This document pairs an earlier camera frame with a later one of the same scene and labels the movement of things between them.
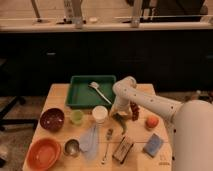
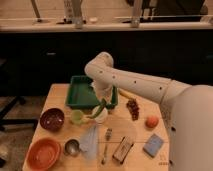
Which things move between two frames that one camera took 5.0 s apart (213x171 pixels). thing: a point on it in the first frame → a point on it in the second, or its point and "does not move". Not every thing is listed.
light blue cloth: x=89 y=142 does not move
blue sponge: x=153 y=145 does not move
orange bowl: x=43 y=154 does not move
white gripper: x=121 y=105 → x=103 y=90
